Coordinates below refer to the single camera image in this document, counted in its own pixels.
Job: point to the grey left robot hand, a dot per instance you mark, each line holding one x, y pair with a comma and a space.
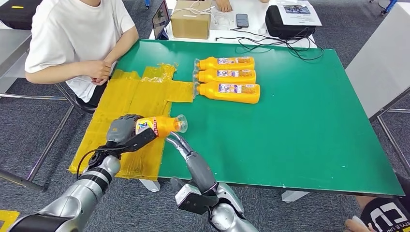
121, 129

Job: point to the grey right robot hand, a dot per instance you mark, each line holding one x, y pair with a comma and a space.
200, 173

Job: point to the orange detergent bottle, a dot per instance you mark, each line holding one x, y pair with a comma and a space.
208, 76
165, 125
208, 63
230, 97

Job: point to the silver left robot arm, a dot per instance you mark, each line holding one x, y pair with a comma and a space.
77, 198

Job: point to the yellow taped mat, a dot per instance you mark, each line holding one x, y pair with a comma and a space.
128, 96

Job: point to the black stool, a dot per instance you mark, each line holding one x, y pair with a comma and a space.
85, 107

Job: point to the white table foot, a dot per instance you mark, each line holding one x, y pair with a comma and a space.
294, 196
150, 185

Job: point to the black tablet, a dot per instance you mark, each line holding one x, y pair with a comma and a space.
160, 18

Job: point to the brown cardboard box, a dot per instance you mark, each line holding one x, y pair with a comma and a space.
190, 25

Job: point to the blue metal leg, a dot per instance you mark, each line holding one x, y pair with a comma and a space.
147, 3

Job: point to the grey metal bench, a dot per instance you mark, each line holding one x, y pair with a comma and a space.
12, 43

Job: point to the yellow floor marker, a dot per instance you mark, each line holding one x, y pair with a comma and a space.
8, 219

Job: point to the black carrying case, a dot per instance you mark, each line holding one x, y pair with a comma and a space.
19, 17
282, 30

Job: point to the white power adapter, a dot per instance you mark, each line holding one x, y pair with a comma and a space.
261, 31

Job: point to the black smartphone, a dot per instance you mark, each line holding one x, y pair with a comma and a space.
242, 20

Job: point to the printed paper sheet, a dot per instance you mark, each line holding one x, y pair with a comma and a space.
298, 14

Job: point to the white side table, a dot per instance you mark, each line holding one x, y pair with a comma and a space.
378, 64

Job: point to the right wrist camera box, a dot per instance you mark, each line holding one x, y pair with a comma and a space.
195, 201

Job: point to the blue metal rack frame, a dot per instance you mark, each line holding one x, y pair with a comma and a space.
387, 7

